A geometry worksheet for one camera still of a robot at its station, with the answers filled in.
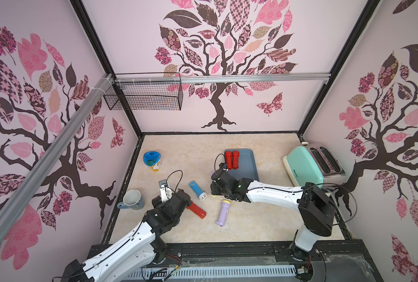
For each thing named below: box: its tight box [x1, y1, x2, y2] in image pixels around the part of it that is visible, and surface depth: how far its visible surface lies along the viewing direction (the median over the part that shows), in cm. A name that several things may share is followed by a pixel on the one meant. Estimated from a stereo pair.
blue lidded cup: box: [142, 150, 162, 173], surface depth 97 cm
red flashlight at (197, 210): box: [186, 203, 207, 220], surface depth 87 cm
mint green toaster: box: [282, 141, 347, 188], surface depth 85 cm
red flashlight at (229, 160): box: [225, 150, 233, 170], surface depth 105 cm
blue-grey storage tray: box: [225, 148, 260, 182], surface depth 106 cm
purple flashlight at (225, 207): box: [216, 199, 232, 227], surface depth 85 cm
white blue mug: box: [116, 189, 145, 211], surface depth 83 cm
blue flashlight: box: [189, 180, 208, 201], surface depth 91 cm
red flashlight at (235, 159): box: [232, 150, 240, 170], surface depth 106 cm
